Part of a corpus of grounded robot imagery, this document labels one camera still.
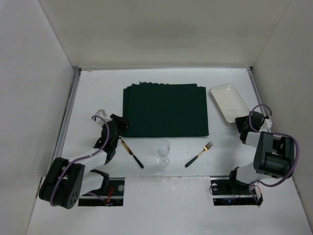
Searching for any white rectangular plate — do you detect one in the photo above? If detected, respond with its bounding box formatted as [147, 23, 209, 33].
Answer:
[210, 84, 249, 123]

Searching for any gold knife dark green handle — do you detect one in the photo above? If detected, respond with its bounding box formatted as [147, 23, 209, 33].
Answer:
[121, 139, 144, 169]

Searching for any dark green cloth placemat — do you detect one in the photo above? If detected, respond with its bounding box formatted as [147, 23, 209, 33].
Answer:
[123, 82, 209, 138]

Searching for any gold fork dark green handle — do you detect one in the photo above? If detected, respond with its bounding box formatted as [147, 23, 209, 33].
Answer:
[184, 141, 214, 168]

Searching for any clear wine glass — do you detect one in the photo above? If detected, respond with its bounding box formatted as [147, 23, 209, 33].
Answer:
[156, 140, 170, 168]

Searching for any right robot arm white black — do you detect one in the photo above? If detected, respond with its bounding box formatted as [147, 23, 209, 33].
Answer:
[228, 111, 299, 189]

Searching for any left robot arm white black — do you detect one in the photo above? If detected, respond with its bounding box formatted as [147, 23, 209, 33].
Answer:
[39, 114, 129, 210]

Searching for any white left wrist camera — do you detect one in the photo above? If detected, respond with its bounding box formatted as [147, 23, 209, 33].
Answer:
[93, 109, 108, 123]

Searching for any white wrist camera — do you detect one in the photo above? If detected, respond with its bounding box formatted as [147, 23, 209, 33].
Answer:
[261, 115, 272, 129]
[93, 109, 108, 123]

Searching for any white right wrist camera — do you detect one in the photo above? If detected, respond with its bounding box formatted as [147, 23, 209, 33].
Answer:
[261, 115, 272, 129]

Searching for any right aluminium table rail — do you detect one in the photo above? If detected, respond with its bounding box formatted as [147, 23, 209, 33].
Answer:
[246, 68, 271, 147]

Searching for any aluminium table rail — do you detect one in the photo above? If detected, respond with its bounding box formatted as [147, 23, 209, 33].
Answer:
[246, 68, 271, 147]
[50, 66, 81, 164]

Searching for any left aluminium table rail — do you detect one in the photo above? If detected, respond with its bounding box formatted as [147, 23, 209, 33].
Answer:
[50, 66, 81, 164]

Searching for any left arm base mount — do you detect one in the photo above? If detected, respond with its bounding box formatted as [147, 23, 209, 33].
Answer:
[78, 178, 125, 207]

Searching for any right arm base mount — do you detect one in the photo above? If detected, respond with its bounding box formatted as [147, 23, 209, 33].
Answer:
[209, 176, 263, 206]

